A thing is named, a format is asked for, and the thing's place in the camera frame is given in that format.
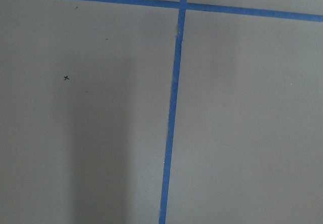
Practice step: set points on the blue tape strip lengthwise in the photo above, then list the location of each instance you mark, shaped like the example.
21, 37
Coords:
172, 113

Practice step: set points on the blue tape strip crosswise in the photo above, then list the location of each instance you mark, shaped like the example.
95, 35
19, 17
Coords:
218, 9

